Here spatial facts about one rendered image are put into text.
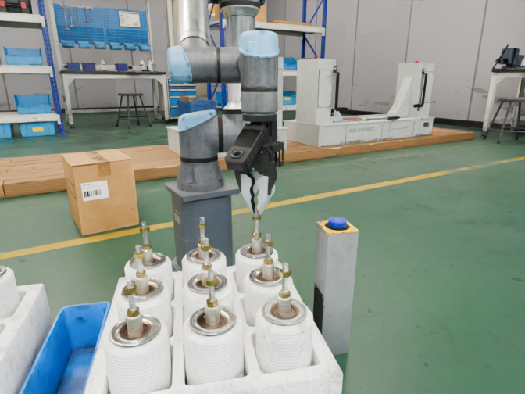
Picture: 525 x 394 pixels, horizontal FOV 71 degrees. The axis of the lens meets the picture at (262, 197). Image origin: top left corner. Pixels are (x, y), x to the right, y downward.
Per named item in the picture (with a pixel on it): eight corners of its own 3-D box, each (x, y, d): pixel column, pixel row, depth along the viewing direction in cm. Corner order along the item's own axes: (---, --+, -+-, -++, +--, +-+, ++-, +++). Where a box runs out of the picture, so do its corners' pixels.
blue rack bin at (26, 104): (17, 112, 463) (14, 94, 456) (52, 110, 481) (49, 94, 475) (16, 115, 421) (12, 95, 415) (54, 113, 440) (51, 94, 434)
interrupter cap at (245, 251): (278, 248, 85) (278, 245, 85) (266, 263, 79) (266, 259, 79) (248, 243, 88) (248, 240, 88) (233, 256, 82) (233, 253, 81)
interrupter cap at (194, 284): (183, 279, 72) (183, 276, 72) (221, 272, 75) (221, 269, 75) (192, 299, 65) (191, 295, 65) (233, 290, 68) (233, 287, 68)
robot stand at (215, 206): (170, 265, 130) (163, 182, 121) (219, 253, 139) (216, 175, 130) (187, 289, 115) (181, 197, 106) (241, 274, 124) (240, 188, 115)
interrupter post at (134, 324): (124, 335, 56) (121, 316, 55) (133, 326, 58) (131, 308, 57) (137, 338, 55) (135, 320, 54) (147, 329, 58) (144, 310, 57)
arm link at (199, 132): (180, 152, 120) (177, 109, 116) (222, 151, 122) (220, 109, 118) (178, 159, 108) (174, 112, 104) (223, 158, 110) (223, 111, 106)
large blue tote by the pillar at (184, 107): (176, 127, 532) (175, 100, 521) (203, 124, 554) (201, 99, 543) (191, 130, 492) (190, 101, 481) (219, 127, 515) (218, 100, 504)
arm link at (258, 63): (274, 35, 76) (283, 30, 68) (274, 91, 79) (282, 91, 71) (237, 34, 75) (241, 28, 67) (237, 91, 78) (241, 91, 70)
